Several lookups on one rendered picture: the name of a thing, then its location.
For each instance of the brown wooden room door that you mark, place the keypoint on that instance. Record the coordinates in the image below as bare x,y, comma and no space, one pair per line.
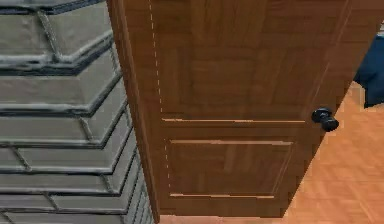
233,83

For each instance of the dark blue furniture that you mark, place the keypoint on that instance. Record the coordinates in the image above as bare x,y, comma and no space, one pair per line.
371,73

